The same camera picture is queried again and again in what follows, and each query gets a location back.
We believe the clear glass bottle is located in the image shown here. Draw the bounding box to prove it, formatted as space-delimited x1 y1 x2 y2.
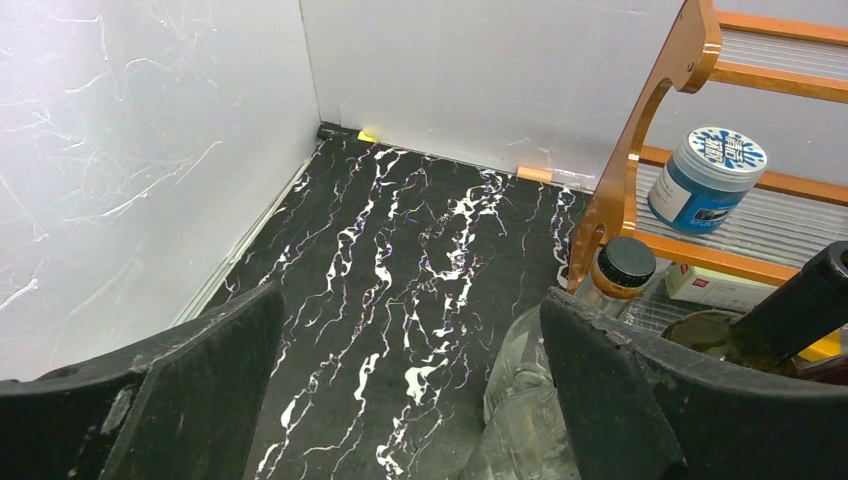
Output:
463 236 658 480

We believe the orange wooden shelf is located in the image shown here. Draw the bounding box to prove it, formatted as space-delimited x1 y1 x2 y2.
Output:
566 1 847 288

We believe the yellow small object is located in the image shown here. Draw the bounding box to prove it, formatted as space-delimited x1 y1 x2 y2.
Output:
799 326 847 362

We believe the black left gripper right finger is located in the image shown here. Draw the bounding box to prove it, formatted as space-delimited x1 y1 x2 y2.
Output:
540 287 847 479

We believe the white small box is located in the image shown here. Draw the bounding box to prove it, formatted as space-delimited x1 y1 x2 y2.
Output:
664 262 776 312

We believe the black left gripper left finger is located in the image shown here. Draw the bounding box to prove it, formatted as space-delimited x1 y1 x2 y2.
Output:
1 283 285 479

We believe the orange tape piece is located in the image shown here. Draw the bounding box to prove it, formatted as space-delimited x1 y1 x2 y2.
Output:
516 165 553 184

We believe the yellow tape piece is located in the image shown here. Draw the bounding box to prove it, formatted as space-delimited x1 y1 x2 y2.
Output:
357 130 376 143

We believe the dark green wine bottle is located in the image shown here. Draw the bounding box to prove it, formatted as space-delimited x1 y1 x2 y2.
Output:
660 240 847 378

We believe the blue lidded jar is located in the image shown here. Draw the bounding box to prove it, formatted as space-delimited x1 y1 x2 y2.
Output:
647 126 768 235

